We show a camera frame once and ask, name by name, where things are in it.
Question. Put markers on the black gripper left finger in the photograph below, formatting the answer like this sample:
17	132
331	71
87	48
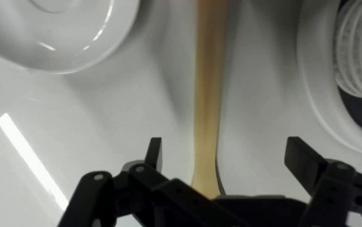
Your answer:
105	197

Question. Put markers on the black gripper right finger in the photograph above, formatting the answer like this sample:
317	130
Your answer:
332	184

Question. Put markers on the wooden spoon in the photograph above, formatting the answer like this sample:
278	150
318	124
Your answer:
207	92

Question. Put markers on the white round plate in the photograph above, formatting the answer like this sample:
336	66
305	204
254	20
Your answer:
62	45

